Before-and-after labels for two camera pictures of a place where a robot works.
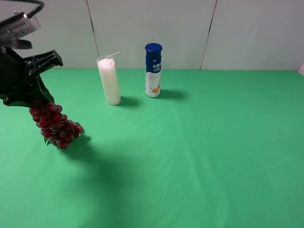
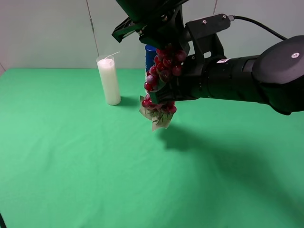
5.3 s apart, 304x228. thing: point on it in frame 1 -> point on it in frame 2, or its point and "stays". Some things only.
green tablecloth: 218,148 stays
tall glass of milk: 107,70 stays
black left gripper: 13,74 -> 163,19
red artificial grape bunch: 55,127 -> 167,66
